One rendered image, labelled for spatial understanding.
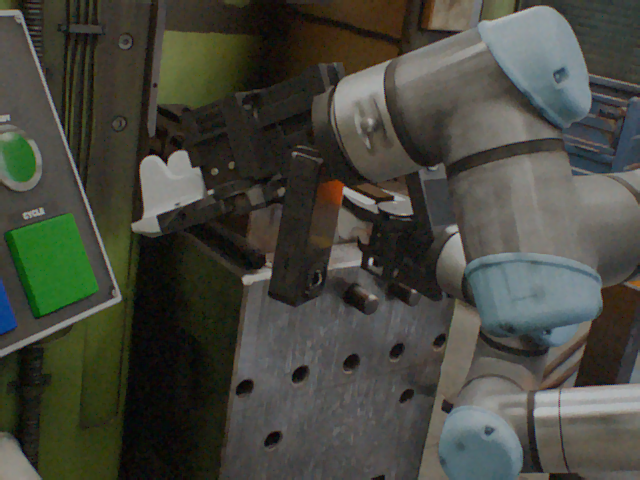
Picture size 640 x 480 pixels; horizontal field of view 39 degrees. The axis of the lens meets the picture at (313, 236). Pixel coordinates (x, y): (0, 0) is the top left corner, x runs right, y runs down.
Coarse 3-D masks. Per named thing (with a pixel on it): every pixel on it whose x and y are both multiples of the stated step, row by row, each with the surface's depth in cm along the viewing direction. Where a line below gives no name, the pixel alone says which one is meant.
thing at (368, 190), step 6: (348, 186) 111; (360, 186) 111; (366, 186) 111; (372, 186) 111; (360, 192) 110; (366, 192) 109; (372, 192) 109; (378, 192) 109; (384, 192) 110; (372, 198) 108; (378, 198) 107; (384, 198) 108; (390, 198) 109
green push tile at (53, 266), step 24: (72, 216) 80; (24, 240) 75; (48, 240) 77; (72, 240) 79; (24, 264) 74; (48, 264) 76; (72, 264) 78; (24, 288) 74; (48, 288) 76; (72, 288) 78; (96, 288) 80; (48, 312) 75
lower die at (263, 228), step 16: (160, 112) 143; (176, 112) 141; (160, 128) 134; (176, 128) 136; (160, 144) 129; (176, 144) 130; (272, 208) 111; (224, 224) 114; (240, 224) 111; (256, 224) 111; (272, 224) 112; (256, 240) 112; (272, 240) 113; (336, 240) 120; (352, 240) 122
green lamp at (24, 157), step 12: (0, 144) 75; (12, 144) 76; (24, 144) 77; (0, 156) 75; (12, 156) 76; (24, 156) 77; (0, 168) 75; (12, 168) 76; (24, 168) 77; (12, 180) 76; (24, 180) 77
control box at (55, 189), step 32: (0, 32) 79; (0, 64) 78; (32, 64) 81; (0, 96) 77; (32, 96) 80; (0, 128) 76; (32, 128) 79; (64, 160) 82; (0, 192) 75; (32, 192) 77; (64, 192) 81; (0, 224) 74; (0, 256) 73; (96, 256) 82; (32, 320) 74; (64, 320) 77; (0, 352) 71
